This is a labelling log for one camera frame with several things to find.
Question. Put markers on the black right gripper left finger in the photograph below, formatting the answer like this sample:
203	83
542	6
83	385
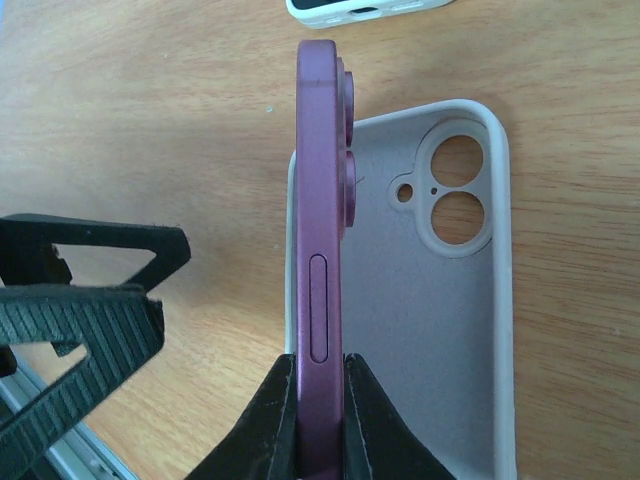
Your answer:
262	443

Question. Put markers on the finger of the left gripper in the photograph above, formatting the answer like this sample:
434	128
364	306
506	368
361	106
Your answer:
30	242
120	328

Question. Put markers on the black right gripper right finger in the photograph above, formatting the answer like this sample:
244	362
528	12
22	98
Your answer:
377	442

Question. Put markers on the white phone case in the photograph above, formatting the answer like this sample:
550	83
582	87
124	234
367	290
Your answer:
426	279

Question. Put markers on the black phone pink edge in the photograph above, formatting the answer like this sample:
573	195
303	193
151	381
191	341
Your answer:
325	197

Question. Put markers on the black phone silver edge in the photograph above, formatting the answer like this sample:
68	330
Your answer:
322	14

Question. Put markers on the aluminium rail frame front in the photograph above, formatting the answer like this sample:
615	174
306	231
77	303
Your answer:
80	454

